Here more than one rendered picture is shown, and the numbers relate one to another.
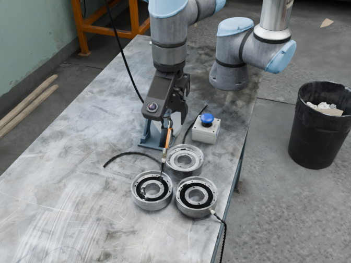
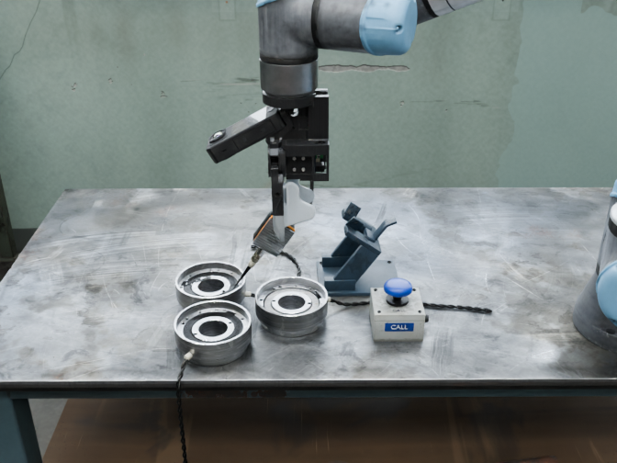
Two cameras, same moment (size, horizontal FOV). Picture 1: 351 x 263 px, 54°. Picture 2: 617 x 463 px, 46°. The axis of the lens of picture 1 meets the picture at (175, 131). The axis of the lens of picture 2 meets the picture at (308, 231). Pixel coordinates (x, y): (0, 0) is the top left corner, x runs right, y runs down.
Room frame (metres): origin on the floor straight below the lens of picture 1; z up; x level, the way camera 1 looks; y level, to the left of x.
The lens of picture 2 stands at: (0.39, -0.87, 1.41)
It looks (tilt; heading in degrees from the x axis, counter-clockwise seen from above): 28 degrees down; 71
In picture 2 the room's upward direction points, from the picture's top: straight up
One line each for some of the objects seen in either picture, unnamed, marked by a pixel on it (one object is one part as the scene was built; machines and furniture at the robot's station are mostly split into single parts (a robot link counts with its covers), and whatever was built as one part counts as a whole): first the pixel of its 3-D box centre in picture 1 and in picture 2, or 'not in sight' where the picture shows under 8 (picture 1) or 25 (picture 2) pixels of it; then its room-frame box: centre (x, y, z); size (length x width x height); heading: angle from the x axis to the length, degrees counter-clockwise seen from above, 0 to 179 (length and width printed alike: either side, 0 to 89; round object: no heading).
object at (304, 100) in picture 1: (319, 127); not in sight; (1.53, -0.84, 0.21); 0.34 x 0.34 x 0.43
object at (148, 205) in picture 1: (152, 190); (211, 290); (0.56, 0.06, 0.82); 0.10 x 0.10 x 0.04
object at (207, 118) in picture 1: (207, 122); (397, 298); (0.79, -0.09, 0.85); 0.04 x 0.04 x 0.05
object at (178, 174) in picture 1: (184, 162); (291, 307); (0.66, -0.02, 0.82); 0.10 x 0.10 x 0.04
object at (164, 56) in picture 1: (167, 49); (288, 74); (0.67, 0.02, 1.15); 0.08 x 0.08 x 0.05
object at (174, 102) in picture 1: (170, 80); (296, 134); (0.68, 0.01, 1.07); 0.09 x 0.08 x 0.12; 163
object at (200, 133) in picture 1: (207, 128); (399, 312); (0.80, -0.10, 0.82); 0.08 x 0.07 x 0.05; 161
